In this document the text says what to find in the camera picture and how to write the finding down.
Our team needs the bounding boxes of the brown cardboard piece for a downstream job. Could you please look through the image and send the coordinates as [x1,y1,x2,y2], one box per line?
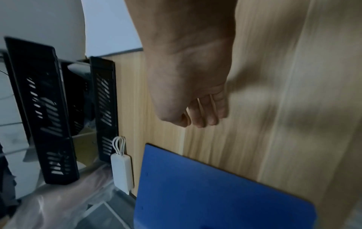
[73,131,100,167]

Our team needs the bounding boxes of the blue board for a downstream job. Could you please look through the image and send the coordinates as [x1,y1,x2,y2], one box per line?
[133,143,316,229]

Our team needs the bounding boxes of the dark cloth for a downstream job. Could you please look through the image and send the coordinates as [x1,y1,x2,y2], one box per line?
[0,143,21,221]

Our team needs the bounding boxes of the person's right forearm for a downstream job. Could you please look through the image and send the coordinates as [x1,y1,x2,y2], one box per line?
[124,0,238,50]

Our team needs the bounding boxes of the black perforated file rack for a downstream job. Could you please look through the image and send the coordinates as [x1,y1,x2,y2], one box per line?
[4,36,119,186]

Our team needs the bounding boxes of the white rounded chair back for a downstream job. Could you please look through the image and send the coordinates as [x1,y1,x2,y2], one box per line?
[0,0,87,61]

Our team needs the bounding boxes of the clear plastic sheet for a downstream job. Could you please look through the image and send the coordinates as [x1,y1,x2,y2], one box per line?
[15,161,137,229]

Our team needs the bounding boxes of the white charger with cables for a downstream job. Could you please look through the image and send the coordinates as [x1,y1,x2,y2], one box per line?
[110,135,134,195]

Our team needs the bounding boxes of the person's right hand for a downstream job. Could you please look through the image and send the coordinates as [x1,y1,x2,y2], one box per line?
[142,37,236,129]

